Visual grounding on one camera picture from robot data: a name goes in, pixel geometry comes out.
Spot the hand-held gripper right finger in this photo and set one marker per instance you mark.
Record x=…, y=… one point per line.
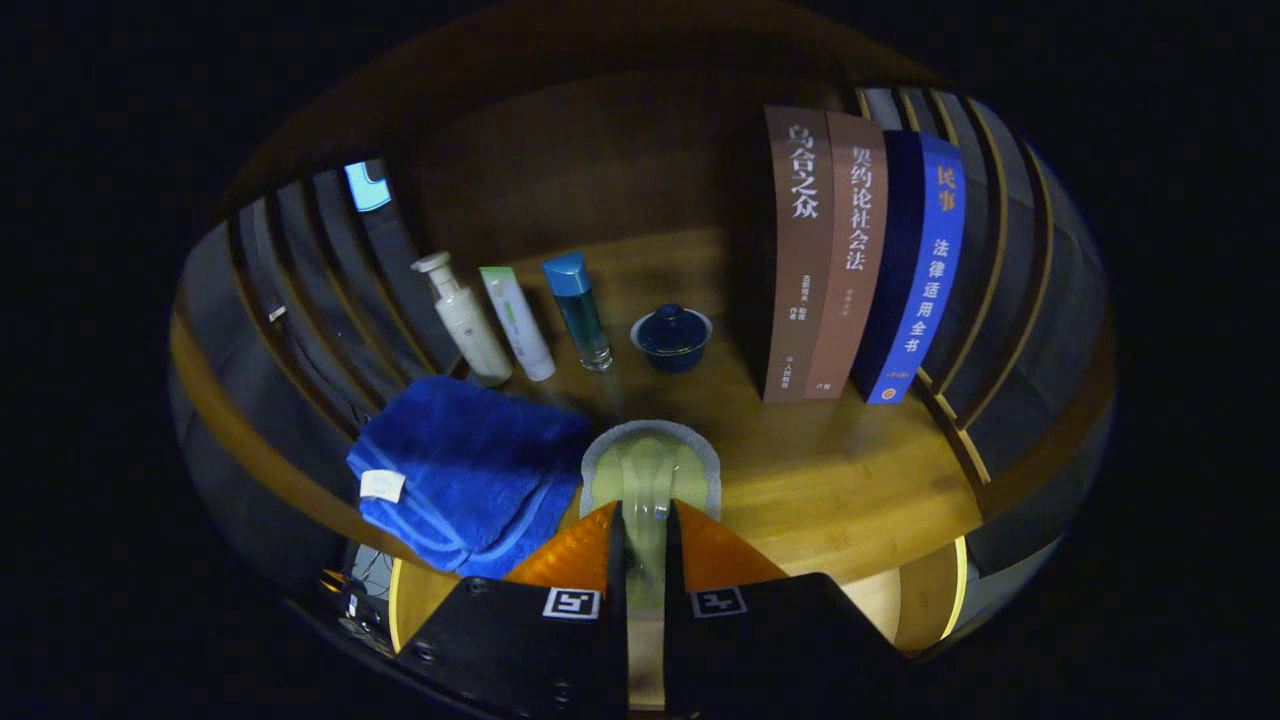
x=674, y=600

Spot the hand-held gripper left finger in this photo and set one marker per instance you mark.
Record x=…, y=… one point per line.
x=616, y=600

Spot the wooden countertop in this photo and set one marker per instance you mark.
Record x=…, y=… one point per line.
x=830, y=480

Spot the wooden cabinet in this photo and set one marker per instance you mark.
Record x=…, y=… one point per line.
x=600, y=150

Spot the blue towel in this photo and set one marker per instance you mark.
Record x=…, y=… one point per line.
x=470, y=460

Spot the blue lidded teacup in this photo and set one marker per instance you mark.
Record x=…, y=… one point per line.
x=672, y=338

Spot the white green tube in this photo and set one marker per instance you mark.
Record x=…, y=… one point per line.
x=520, y=330

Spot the teal bottle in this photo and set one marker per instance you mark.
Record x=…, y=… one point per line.
x=580, y=310

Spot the white pump bottle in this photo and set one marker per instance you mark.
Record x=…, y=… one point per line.
x=470, y=325

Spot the brown book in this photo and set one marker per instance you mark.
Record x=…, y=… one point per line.
x=855, y=260
x=798, y=260

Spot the blue book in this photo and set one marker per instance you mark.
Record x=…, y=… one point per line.
x=925, y=280

